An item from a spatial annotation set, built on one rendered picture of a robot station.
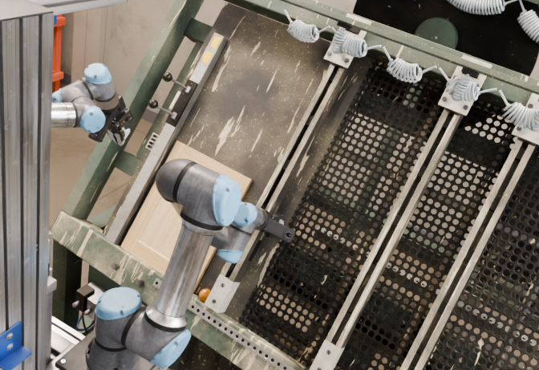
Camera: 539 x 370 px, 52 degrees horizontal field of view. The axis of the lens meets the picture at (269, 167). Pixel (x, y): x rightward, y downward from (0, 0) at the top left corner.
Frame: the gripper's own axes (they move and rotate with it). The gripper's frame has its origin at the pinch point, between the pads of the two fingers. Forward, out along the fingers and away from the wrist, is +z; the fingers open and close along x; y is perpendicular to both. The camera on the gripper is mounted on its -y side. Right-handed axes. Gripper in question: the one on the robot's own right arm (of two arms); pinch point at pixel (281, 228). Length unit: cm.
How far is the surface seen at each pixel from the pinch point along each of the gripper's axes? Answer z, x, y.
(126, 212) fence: -3, 25, 61
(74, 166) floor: 150, 44, 224
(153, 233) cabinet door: 0, 26, 47
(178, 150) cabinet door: 0, -7, 55
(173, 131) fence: -2, -13, 60
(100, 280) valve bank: -1, 54, 57
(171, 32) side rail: -3, -50, 84
